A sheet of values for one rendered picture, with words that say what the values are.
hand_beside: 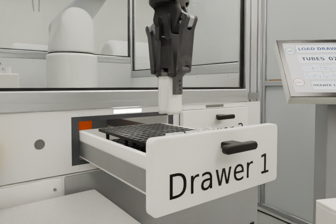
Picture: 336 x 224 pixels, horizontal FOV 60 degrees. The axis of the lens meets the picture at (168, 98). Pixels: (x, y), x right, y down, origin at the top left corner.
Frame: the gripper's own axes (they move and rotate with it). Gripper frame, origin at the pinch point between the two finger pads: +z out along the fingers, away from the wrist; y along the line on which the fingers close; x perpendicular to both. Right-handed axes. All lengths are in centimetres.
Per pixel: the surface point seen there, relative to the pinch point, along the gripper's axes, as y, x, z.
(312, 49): 19, -88, -17
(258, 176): -10.6, -12.3, 15.1
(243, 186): -10.6, -8.1, 16.0
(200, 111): 21.3, -27.1, 5.9
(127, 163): -0.5, 9.3, 11.2
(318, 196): 18, -92, 46
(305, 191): 65, -167, 73
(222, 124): 21.3, -36.6, 10.5
